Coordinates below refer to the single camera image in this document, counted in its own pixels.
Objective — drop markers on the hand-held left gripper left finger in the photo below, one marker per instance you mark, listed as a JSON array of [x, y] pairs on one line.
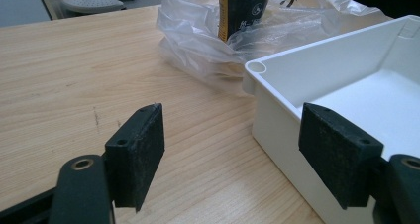
[[137, 158]]

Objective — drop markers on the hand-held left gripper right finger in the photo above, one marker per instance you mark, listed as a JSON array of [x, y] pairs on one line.
[[336, 154]]

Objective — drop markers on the white plastic box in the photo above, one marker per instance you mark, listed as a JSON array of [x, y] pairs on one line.
[[356, 85]]

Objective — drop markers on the clear plastic bag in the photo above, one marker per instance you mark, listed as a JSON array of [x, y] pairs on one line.
[[194, 45]]

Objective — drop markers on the grey office chair base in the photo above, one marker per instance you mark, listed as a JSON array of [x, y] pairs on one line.
[[90, 3]]

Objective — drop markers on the yellow and black packet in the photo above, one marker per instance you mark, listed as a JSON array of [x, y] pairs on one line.
[[239, 12]]

